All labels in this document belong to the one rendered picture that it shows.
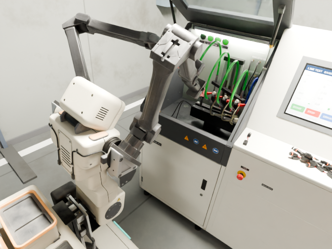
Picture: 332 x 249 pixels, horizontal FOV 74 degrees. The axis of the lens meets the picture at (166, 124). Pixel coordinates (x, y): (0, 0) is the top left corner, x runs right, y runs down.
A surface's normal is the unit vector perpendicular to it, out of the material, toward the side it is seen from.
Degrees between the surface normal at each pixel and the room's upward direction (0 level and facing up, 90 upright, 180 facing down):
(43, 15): 90
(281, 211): 90
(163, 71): 102
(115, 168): 82
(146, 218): 0
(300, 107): 76
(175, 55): 39
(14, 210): 0
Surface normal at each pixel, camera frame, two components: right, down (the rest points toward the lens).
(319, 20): -0.66, 0.39
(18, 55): 0.75, 0.43
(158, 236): 0.07, -0.82
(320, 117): -0.54, 0.22
